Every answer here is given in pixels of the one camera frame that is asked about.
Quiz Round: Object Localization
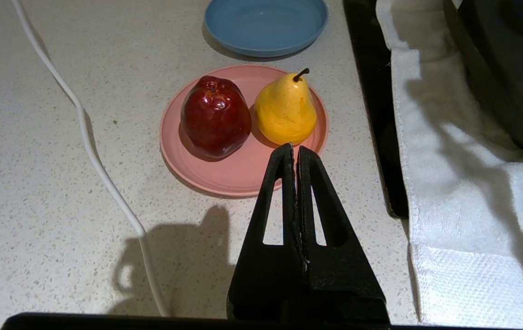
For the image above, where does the yellow pear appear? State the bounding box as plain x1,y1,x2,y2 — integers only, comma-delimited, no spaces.
254,68,317,146

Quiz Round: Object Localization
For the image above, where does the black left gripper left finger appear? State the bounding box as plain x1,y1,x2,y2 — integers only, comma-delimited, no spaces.
226,143,309,320

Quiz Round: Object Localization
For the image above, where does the black rice cooker body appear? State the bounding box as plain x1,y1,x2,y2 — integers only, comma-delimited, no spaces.
442,0,523,160

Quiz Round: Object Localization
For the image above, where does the blue plate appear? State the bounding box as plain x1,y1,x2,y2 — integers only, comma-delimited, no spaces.
204,0,329,58

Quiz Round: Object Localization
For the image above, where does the long black flat bar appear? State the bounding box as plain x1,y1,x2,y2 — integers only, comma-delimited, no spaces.
343,0,410,220

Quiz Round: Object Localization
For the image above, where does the white towel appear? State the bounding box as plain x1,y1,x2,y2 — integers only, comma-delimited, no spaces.
375,0,523,330

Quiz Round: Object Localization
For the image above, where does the white cable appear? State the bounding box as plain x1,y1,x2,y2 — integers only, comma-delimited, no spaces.
11,0,171,318

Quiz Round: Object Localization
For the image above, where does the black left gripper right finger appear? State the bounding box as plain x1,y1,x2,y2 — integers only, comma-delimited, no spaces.
296,145,391,321

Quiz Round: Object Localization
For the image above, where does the dark red apple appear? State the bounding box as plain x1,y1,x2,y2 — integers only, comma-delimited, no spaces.
180,75,252,160

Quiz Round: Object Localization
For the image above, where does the pink plate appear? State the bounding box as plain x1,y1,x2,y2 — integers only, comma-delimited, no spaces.
159,64,329,198

